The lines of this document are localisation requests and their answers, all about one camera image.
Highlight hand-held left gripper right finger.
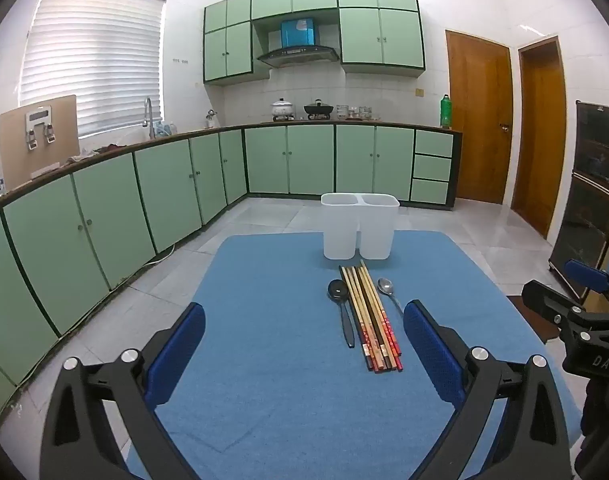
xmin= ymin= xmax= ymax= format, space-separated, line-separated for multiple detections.
xmin=403 ymin=300 xmax=571 ymax=480

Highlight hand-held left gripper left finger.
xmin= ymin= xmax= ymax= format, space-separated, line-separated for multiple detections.
xmin=40 ymin=302 xmax=206 ymax=480

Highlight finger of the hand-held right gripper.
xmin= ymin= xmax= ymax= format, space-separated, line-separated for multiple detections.
xmin=565 ymin=259 xmax=609 ymax=293
xmin=522 ymin=280 xmax=590 ymax=328

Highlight bundle of mixed chopsticks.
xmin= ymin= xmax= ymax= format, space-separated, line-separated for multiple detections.
xmin=339 ymin=259 xmax=404 ymax=373

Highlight metal spoon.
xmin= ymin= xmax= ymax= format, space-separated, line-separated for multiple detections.
xmin=377 ymin=277 xmax=405 ymax=317

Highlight black plastic spoon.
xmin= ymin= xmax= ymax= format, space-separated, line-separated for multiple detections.
xmin=327 ymin=281 xmax=356 ymax=348

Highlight white double utensil holder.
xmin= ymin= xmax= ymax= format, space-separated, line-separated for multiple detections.
xmin=321 ymin=192 xmax=400 ymax=261

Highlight blue table mat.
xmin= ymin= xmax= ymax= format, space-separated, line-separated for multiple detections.
xmin=127 ymin=231 xmax=583 ymax=480

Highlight black glass cabinet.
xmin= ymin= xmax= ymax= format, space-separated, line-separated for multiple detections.
xmin=549 ymin=100 xmax=609 ymax=306

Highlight wooden door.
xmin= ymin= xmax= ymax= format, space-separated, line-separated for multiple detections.
xmin=511 ymin=35 xmax=568 ymax=241
xmin=445 ymin=29 xmax=514 ymax=206

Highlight green base cabinets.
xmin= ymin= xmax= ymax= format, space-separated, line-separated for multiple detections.
xmin=0 ymin=122 xmax=463 ymax=428

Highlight cloth on counter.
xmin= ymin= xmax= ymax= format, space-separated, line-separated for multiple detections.
xmin=67 ymin=144 xmax=130 ymax=163

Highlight row of glass jars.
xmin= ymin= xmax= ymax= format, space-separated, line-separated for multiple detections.
xmin=336 ymin=104 xmax=380 ymax=121

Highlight metal faucet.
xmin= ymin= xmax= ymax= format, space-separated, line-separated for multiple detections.
xmin=143 ymin=97 xmax=156 ymax=142

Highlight cardboard box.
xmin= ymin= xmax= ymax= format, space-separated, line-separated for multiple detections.
xmin=0 ymin=94 xmax=81 ymax=191

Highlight black wok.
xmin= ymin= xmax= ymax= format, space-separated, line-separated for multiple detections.
xmin=303 ymin=99 xmax=335 ymax=120

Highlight white cooking pot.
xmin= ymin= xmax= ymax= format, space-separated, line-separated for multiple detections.
xmin=270 ymin=98 xmax=296 ymax=122

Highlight white window blind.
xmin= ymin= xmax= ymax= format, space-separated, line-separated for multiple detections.
xmin=18 ymin=0 xmax=166 ymax=138

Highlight range hood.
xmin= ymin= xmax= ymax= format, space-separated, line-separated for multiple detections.
xmin=256 ymin=17 xmax=340 ymax=69

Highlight green wall cabinets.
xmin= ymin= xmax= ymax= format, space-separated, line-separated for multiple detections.
xmin=203 ymin=0 xmax=426 ymax=87

